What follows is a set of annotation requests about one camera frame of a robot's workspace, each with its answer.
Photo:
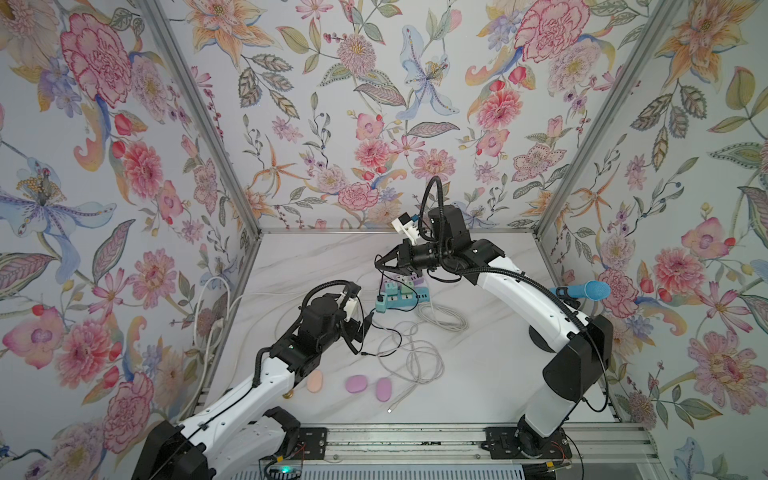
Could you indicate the purple earbud case right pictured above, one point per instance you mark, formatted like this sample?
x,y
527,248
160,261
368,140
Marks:
x,y
383,390

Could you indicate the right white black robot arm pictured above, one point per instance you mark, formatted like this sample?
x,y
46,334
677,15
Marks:
x,y
580,345

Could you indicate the purple earbud case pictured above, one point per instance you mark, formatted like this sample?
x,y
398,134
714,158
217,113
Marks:
x,y
383,390
356,384

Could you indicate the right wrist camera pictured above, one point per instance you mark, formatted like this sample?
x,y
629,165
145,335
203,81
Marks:
x,y
409,227

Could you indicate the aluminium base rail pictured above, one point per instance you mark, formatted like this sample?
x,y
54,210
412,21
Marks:
x,y
469,443

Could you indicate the peach earbud case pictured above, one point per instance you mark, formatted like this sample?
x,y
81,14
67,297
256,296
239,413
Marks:
x,y
315,382

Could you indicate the teal power strip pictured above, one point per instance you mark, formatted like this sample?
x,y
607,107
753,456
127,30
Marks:
x,y
403,296

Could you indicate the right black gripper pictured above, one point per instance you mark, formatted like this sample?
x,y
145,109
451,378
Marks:
x,y
408,263

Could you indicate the purple earbud case left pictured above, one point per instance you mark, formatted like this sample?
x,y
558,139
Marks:
x,y
356,384

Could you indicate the blue microphone on stand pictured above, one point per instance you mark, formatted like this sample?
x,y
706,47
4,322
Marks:
x,y
579,291

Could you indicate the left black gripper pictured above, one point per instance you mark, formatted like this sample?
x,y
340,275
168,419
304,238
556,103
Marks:
x,y
353,332

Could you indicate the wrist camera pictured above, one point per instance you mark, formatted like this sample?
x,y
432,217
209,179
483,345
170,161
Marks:
x,y
409,227
349,302

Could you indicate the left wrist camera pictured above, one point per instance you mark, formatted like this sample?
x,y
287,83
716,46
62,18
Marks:
x,y
349,302

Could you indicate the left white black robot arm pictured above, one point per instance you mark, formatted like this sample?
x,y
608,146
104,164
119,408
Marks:
x,y
248,424

